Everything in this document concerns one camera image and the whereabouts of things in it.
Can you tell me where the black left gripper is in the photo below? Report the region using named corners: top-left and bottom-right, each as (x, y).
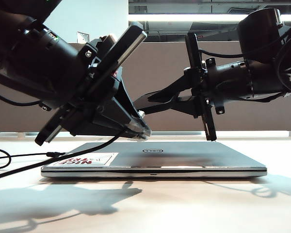
top-left (34, 21), bottom-right (151, 146)

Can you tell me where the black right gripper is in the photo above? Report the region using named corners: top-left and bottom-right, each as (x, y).
top-left (147, 32), bottom-right (254, 142)

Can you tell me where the black charging cable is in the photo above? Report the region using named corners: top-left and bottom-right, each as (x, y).
top-left (0, 110), bottom-right (145, 182)

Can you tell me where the brown fabric desk divider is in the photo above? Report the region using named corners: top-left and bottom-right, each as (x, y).
top-left (0, 41), bottom-right (291, 133)

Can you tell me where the grey bar under divider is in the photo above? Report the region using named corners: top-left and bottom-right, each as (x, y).
top-left (149, 131), bottom-right (202, 135)

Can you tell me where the white sticker with red print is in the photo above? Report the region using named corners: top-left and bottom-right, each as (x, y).
top-left (52, 152), bottom-right (119, 168)

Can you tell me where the silver Dell laptop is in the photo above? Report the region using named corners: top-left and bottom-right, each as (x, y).
top-left (40, 142), bottom-right (268, 179)

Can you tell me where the long ceiling light strip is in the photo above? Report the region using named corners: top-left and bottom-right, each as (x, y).
top-left (128, 13), bottom-right (291, 22)

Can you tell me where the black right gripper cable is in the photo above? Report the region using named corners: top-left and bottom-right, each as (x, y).
top-left (198, 48), bottom-right (244, 59)

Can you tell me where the black left camera bracket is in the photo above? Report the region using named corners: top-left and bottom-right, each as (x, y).
top-left (80, 38), bottom-right (107, 76)

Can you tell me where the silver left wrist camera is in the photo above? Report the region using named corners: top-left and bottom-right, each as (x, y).
top-left (100, 34), bottom-right (119, 53)

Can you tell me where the metal wall plate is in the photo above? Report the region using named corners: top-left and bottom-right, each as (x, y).
top-left (77, 31), bottom-right (90, 44)

